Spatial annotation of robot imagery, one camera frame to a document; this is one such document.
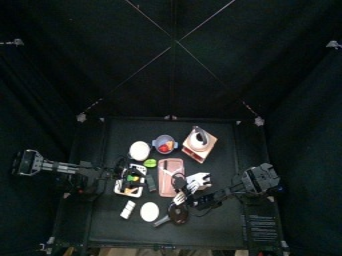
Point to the white tray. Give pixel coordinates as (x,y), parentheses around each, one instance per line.
(121,191)

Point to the white round plate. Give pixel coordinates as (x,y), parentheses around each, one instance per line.
(149,211)
(139,150)

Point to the orange toy food piece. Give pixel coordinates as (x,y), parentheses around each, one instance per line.
(129,191)

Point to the green toy lime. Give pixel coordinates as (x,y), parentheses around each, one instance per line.
(149,163)

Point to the green toy vegetable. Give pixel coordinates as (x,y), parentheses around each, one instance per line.
(132,178)

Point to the blue bowl with toy fruit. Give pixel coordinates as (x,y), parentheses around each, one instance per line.
(164,145)

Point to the white block with red dot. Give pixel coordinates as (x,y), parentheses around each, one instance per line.
(127,210)

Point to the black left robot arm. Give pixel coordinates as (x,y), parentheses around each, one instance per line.
(57,166)

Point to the dark grey flat bar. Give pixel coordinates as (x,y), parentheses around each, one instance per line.
(151,182)

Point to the pink cutting board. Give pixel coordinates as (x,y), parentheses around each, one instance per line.
(167,186)

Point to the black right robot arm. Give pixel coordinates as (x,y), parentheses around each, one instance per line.
(254,181)

